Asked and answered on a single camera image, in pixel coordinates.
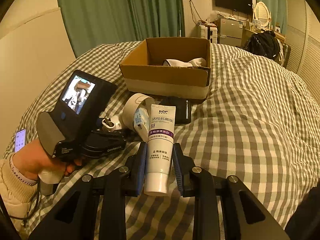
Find white suitcase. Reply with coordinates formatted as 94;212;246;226
199;24;217;44

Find white louvered wardrobe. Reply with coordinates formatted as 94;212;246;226
286;0;320;102

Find oval white mirror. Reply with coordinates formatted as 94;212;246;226
253;2;271;28

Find black clothes on chair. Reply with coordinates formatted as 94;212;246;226
244;30;280;60

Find white BOP cream tube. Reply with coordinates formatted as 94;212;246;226
144;104;176;197

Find beige tape roll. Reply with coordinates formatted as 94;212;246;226
121;93;156;132

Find person's left hand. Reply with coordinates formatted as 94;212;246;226
12;138;83;180

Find cream sleeve forearm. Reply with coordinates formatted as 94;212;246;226
1;153;37;218

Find green curtain left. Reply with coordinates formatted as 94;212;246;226
57;0;185;57

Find cardboard box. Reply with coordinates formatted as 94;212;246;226
119;37;211;100

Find black wallet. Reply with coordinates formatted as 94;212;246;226
160;96;191;126

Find white sock in box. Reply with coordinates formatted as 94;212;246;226
163;57;207;68

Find wall television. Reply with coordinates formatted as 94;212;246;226
215;0;253;15

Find small white blue tube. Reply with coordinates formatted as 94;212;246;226
133;107;150;142

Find silver mini fridge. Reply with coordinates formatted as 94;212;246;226
217;18;243;47

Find smartphone with lit screen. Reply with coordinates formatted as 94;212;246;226
15;129;27;152

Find grey checkered bed cover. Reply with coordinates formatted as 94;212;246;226
12;42;319;239

